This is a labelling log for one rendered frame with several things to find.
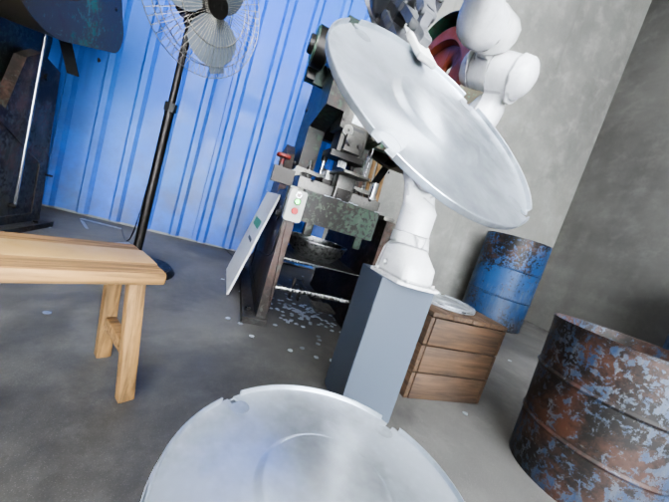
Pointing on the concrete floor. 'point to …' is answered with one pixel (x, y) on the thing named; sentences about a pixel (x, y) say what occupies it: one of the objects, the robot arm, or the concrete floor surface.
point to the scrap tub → (596, 416)
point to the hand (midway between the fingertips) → (416, 54)
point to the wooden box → (452, 357)
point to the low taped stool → (19, 250)
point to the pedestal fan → (201, 40)
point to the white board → (250, 239)
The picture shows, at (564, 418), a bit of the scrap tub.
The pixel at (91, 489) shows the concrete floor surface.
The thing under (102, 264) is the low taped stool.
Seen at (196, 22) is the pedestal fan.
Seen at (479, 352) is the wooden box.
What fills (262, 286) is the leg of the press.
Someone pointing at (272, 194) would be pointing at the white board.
